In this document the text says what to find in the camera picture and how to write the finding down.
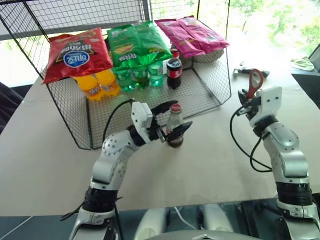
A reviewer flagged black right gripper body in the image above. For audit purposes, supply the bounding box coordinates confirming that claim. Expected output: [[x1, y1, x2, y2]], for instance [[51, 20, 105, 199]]
[[240, 97, 262, 121]]

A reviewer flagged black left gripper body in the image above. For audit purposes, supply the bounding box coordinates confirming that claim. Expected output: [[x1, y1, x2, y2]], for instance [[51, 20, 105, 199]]
[[147, 115, 168, 144]]

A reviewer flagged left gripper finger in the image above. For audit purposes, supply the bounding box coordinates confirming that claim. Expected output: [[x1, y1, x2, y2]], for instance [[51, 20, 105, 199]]
[[150, 100, 180, 119], [163, 121, 194, 144]]

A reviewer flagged glass cola bottle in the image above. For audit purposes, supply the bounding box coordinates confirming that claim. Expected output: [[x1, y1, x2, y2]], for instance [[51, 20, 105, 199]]
[[164, 102, 186, 149]]

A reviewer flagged red bottle opener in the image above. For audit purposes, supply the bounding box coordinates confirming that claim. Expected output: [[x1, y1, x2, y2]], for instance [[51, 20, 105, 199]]
[[246, 68, 264, 100]]

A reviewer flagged green soda plastic bottle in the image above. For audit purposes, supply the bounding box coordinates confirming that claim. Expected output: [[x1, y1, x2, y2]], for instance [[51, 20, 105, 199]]
[[131, 63, 151, 90], [148, 61, 166, 89], [113, 65, 137, 93]]

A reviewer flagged orange soda plastic bottle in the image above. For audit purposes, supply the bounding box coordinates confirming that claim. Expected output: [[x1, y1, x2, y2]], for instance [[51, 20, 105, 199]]
[[95, 69, 121, 97], [73, 73, 105, 102]]

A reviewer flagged dark side cabinet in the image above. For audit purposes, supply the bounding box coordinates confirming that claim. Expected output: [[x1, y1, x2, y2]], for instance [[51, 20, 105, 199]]
[[290, 41, 320, 111]]

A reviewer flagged green patterned cloth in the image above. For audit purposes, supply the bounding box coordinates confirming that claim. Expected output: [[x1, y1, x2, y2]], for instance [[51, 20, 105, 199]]
[[290, 56, 315, 72]]

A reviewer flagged green chips bag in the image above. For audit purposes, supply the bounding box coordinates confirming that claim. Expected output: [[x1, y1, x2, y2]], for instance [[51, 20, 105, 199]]
[[106, 24, 142, 69], [134, 19, 174, 66]]

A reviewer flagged pink chips bag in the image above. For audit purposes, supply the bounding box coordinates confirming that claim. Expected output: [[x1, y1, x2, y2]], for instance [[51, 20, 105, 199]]
[[175, 15, 231, 55], [154, 18, 209, 59]]

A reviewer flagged white rounded robot leg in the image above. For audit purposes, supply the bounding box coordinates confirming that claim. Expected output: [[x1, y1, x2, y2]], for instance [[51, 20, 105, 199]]
[[136, 207, 168, 240], [203, 204, 235, 234]]

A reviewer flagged red chips bag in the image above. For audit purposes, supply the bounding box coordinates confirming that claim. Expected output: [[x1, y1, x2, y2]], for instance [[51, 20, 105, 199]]
[[41, 27, 114, 85]]

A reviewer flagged grey robot torso cover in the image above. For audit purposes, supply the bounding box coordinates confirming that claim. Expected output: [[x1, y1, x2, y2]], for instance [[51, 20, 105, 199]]
[[149, 231, 254, 240]]

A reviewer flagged dark chair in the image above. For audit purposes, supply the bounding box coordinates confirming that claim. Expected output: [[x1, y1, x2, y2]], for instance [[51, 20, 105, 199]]
[[0, 80, 25, 134]]

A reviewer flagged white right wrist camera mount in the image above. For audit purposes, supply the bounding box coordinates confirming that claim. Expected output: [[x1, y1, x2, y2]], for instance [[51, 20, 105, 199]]
[[249, 86, 283, 126]]

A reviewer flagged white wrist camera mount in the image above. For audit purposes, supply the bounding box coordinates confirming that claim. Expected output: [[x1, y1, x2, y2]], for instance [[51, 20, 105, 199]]
[[249, 86, 283, 126], [130, 101, 154, 145]]

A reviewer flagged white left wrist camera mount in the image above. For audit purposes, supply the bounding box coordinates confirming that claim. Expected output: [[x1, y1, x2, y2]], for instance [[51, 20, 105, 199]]
[[130, 101, 154, 145]]

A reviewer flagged black handled hammer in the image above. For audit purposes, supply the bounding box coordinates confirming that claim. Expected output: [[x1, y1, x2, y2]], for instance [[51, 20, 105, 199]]
[[232, 62, 271, 79]]

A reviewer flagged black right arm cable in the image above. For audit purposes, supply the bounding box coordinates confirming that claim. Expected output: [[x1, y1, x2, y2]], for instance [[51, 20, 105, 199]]
[[229, 105, 274, 173]]

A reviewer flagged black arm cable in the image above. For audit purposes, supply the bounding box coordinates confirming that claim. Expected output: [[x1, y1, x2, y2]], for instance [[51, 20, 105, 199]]
[[229, 105, 274, 173], [102, 99, 135, 148]]

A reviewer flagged black wire mesh rack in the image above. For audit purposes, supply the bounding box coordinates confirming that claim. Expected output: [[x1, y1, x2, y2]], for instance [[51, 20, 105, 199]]
[[0, 0, 232, 151]]

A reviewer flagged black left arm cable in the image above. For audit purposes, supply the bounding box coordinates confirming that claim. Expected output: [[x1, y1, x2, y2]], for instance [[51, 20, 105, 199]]
[[102, 99, 135, 148]]

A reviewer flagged white cable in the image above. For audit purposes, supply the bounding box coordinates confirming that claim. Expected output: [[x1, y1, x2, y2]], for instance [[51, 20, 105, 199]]
[[173, 205, 199, 231]]

